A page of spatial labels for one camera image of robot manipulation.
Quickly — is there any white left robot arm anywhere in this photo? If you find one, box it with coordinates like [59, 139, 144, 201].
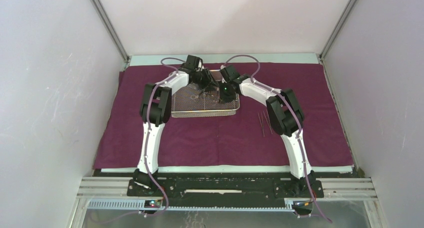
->
[133, 55, 218, 196]

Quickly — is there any magenta surgical wrap cloth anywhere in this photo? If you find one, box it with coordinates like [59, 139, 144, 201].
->
[94, 63, 354, 169]

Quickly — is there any metal mesh instrument tray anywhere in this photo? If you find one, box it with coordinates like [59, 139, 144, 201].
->
[171, 80, 241, 118]

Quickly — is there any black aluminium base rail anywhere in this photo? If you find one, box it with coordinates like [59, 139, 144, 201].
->
[73, 176, 380, 218]

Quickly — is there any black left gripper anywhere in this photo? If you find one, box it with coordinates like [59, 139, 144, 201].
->
[193, 68, 220, 93]

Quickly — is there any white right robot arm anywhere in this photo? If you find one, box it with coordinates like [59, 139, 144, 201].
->
[220, 65, 316, 197]

